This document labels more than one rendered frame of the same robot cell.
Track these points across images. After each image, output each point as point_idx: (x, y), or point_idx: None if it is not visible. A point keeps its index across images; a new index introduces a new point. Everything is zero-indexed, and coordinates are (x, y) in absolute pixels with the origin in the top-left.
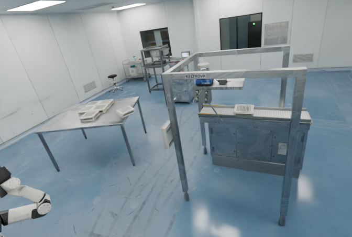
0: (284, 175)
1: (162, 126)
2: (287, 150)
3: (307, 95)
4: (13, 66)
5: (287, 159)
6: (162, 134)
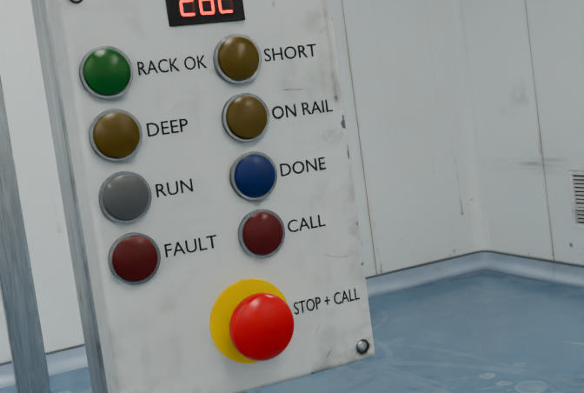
0: (41, 347)
1: None
2: (19, 196)
3: None
4: None
5: (27, 245)
6: (339, 80)
